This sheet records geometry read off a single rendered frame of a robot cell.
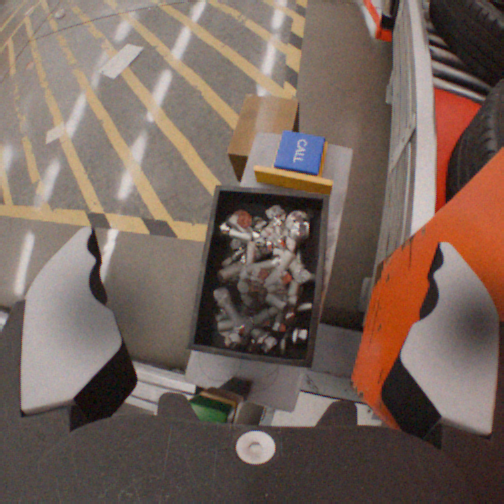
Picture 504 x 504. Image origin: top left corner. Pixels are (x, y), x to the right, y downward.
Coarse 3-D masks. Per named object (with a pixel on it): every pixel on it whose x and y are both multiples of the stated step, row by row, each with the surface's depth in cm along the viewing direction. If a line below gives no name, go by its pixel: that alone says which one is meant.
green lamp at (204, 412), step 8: (192, 400) 25; (200, 400) 26; (208, 400) 27; (216, 400) 27; (200, 408) 24; (208, 408) 24; (216, 408) 25; (224, 408) 25; (232, 408) 27; (200, 416) 24; (208, 416) 24; (216, 416) 24; (224, 416) 24; (232, 416) 27
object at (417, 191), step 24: (408, 0) 69; (408, 24) 70; (408, 48) 70; (432, 48) 69; (408, 72) 68; (408, 96) 67; (432, 96) 59; (408, 120) 65; (432, 120) 57; (408, 144) 63; (432, 144) 56; (408, 168) 61; (432, 168) 55; (408, 192) 60; (432, 192) 54; (408, 216) 56; (432, 216) 52
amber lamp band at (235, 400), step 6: (204, 390) 30; (210, 390) 31; (216, 390) 31; (222, 390) 32; (210, 396) 29; (216, 396) 29; (222, 396) 29; (228, 396) 30; (234, 396) 31; (240, 396) 32; (228, 402) 29; (234, 402) 29; (240, 402) 30; (234, 408) 29; (234, 414) 29; (234, 420) 29
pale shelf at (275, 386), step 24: (264, 144) 53; (336, 168) 51; (336, 192) 49; (336, 216) 49; (336, 240) 48; (192, 360) 46; (216, 360) 45; (240, 360) 45; (216, 384) 44; (264, 384) 44; (288, 384) 43; (288, 408) 42
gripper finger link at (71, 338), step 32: (64, 256) 9; (96, 256) 11; (32, 288) 8; (64, 288) 8; (96, 288) 9; (32, 320) 7; (64, 320) 7; (96, 320) 7; (32, 352) 6; (64, 352) 6; (96, 352) 6; (128, 352) 7; (32, 384) 5; (64, 384) 5; (96, 384) 6; (128, 384) 7; (96, 416) 6
